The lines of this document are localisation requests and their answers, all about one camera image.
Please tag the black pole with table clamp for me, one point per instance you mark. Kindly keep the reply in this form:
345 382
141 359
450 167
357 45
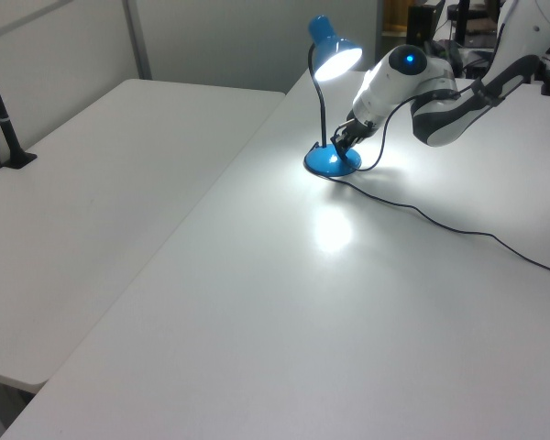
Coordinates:
4 128

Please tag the grey metal partition post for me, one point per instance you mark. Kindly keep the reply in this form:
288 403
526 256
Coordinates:
137 41

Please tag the blue gooseneck desk lamp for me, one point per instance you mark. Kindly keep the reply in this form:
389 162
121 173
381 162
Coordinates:
332 46

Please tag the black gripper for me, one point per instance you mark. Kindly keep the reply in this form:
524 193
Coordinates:
361 129

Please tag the black upright mount pole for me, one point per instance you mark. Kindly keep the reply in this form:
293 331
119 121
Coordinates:
461 20

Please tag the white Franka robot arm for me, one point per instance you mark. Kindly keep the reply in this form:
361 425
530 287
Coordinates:
385 87

